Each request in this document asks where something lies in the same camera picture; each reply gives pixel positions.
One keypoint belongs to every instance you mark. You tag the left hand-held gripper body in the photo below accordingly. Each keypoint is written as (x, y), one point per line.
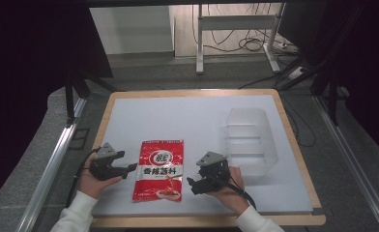
(102, 166)

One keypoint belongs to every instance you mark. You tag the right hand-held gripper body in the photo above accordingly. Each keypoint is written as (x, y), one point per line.
(218, 166)

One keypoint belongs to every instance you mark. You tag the red seasoning packet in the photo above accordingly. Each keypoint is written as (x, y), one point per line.
(160, 170)

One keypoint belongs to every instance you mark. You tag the clear plastic container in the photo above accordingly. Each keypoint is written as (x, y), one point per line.
(252, 141)

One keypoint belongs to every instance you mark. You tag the person's left hand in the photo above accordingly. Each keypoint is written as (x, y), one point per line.
(91, 185)

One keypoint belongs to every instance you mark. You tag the person's right hand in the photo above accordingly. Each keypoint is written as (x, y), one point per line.
(231, 196)

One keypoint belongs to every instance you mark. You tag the white table mat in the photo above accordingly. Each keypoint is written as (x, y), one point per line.
(184, 119)

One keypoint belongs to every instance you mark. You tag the black metal stand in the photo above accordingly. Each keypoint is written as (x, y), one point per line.
(76, 93)
(326, 80)

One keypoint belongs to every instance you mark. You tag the black curtain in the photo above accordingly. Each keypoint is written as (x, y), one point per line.
(23, 80)
(368, 64)

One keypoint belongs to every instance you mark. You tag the white power strip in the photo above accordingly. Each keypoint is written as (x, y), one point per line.
(296, 72)

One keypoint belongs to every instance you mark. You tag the white cabinet panel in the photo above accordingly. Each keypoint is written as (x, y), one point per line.
(131, 30)

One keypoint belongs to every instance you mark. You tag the aluminium rail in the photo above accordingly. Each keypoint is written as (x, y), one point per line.
(352, 154)
(53, 161)

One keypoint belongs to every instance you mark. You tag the white metal desk frame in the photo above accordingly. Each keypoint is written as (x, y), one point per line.
(236, 22)

